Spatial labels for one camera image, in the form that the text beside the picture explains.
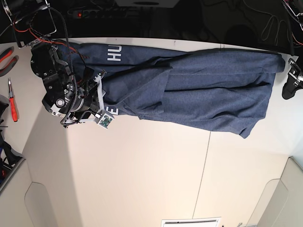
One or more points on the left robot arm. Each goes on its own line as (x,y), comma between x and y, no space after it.
(294,8)

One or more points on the blue t-shirt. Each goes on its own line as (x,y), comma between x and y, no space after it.
(225,90)

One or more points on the red lit power strip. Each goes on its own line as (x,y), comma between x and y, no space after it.
(89,13)

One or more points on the orange handled screwdriver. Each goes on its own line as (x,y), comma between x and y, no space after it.
(14,113)

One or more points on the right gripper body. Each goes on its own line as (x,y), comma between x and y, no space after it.
(89,102)

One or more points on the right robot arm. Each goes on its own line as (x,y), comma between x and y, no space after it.
(43,28)

